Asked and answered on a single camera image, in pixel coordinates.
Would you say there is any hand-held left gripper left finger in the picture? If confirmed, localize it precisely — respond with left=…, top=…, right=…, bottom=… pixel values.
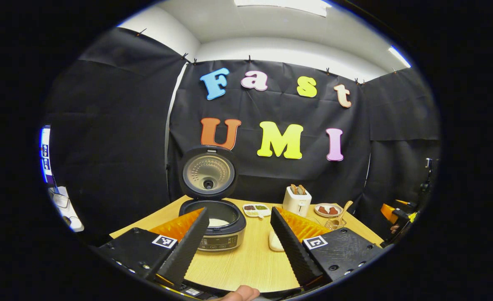
left=92, top=207, right=210, bottom=289

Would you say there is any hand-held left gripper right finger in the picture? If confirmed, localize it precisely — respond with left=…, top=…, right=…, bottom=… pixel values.
left=270, top=206, right=387, bottom=287

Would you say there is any white dish of rice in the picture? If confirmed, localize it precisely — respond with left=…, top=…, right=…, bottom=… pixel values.
left=268, top=230, right=286, bottom=252

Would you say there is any wooden spoon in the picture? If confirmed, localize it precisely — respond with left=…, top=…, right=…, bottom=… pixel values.
left=334, top=200, right=354, bottom=226

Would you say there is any clear chopstick holder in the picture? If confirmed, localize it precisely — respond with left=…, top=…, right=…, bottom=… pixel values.
left=325, top=217, right=347, bottom=232

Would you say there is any black and silver rice cooker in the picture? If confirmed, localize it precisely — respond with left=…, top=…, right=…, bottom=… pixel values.
left=179, top=145, right=247, bottom=253

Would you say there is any white toaster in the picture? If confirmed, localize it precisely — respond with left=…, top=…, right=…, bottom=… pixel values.
left=283, top=186, right=313, bottom=217

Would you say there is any plate of red meat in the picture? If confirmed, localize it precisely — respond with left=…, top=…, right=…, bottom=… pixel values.
left=314, top=203, right=343, bottom=218

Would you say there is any white divided dish of beans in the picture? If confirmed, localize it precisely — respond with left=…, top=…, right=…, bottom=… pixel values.
left=243, top=203, right=272, bottom=219

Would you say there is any white side desk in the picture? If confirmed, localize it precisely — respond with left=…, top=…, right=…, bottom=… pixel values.
left=49, top=186, right=85, bottom=233

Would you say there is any black backdrop cloth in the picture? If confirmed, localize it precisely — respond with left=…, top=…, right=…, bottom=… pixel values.
left=43, top=27, right=441, bottom=247

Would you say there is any small ceiling light panel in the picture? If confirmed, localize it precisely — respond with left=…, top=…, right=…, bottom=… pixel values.
left=388, top=45, right=412, bottom=69

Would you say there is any computer monitor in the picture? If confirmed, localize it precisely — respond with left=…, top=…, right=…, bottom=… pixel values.
left=39, top=125, right=57, bottom=187

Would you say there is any large ceiling light panel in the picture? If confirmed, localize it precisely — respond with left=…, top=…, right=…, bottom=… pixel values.
left=234, top=0, right=333, bottom=18

